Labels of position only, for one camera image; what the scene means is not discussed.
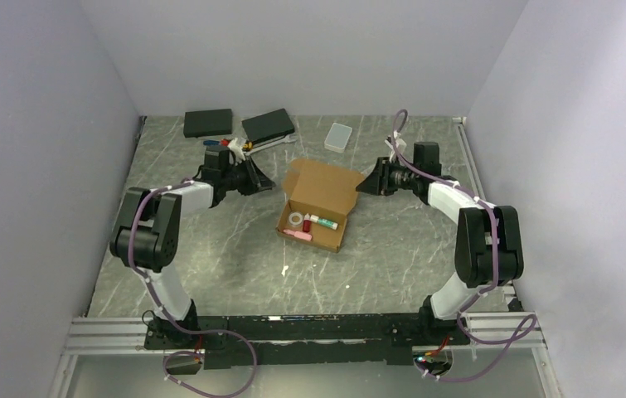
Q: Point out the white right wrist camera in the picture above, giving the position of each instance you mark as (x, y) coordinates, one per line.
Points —
(396, 145)

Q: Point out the brown cardboard paper box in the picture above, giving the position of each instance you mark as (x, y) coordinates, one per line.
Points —
(323, 190)

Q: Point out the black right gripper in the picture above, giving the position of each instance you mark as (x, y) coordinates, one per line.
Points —
(378, 182)

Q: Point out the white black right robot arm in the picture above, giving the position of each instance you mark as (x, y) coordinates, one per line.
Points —
(488, 244)

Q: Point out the green white glue stick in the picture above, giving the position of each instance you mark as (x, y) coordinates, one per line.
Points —
(324, 222)

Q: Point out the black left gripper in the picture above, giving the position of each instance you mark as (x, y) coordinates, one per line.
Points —
(257, 180)

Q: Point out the pink plastic tube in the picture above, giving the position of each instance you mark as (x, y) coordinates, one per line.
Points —
(300, 235)

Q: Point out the blue handled pliers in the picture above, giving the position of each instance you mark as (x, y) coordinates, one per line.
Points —
(223, 142)

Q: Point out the black flat box left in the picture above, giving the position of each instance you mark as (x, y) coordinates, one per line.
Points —
(206, 123)

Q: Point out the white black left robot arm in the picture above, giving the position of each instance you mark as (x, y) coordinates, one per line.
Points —
(145, 236)

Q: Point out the small red bottle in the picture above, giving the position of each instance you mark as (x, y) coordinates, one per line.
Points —
(306, 224)

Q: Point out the black flat box right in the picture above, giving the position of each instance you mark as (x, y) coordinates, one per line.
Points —
(265, 127)

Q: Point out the translucent white plastic container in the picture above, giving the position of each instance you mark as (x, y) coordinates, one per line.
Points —
(337, 138)

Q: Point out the black flat box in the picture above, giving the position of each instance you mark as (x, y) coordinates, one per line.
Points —
(206, 123)
(265, 127)

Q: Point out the silver tape roll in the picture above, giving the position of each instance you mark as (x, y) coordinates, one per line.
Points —
(295, 219)

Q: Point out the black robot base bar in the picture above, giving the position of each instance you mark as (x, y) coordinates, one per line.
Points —
(395, 339)

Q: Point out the aluminium frame rail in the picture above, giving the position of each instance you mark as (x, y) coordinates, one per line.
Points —
(124, 336)

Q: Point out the silver wrench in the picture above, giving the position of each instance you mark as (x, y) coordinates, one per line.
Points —
(292, 138)

